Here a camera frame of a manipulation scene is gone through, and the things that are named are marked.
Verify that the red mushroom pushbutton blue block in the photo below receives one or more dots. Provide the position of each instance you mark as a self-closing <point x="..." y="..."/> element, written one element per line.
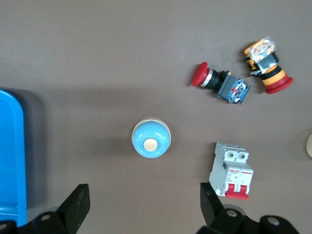
<point x="219" y="81"/>

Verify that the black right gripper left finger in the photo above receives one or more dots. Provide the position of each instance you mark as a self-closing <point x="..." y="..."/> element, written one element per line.
<point x="78" y="202"/>

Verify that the white red circuit breaker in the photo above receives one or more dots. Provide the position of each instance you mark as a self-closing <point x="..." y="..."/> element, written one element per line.
<point x="229" y="170"/>

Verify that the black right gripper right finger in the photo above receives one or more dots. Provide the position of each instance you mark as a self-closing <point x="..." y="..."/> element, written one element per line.
<point x="209" y="204"/>

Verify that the brown table cover mat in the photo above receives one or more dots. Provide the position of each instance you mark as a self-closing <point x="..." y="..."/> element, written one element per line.
<point x="97" y="48"/>

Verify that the orange emergency stop button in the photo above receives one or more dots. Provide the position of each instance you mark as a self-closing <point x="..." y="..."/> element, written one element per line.
<point x="267" y="65"/>

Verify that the blue desk bell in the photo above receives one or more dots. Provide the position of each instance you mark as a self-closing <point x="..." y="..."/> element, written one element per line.
<point x="151" y="136"/>
<point x="309" y="146"/>

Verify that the blue plastic tray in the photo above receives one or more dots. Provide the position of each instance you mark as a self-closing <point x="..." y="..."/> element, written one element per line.
<point x="9" y="146"/>

